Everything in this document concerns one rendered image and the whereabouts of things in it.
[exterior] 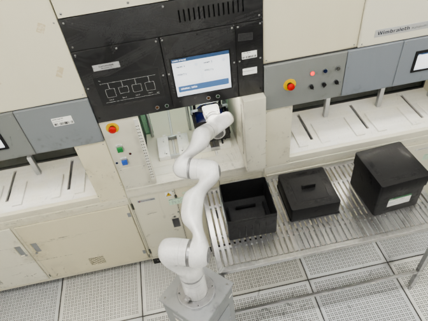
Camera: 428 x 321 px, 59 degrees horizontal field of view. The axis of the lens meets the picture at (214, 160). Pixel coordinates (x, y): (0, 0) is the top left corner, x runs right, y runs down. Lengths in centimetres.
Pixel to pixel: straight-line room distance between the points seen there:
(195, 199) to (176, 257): 27
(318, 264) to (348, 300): 32
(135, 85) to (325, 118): 140
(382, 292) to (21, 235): 244
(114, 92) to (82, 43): 27
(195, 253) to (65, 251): 141
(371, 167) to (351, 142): 39
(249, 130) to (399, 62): 88
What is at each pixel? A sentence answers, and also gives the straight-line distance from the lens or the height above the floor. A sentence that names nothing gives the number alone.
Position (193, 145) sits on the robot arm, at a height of 140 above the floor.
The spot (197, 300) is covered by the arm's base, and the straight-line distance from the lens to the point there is 200.
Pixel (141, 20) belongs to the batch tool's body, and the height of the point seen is 189.
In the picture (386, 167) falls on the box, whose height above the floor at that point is 101.
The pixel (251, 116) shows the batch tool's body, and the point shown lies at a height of 130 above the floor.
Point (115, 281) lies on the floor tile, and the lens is 309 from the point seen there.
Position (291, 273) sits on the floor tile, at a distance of 294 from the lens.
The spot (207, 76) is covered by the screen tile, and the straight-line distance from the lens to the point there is 193.
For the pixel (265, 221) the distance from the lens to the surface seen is 210.
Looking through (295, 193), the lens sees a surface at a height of 86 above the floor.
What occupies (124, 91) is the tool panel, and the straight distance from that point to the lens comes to 194.
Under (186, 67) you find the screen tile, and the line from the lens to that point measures 188.
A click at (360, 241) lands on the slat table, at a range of 224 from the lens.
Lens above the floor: 257
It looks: 44 degrees down
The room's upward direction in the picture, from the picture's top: 8 degrees counter-clockwise
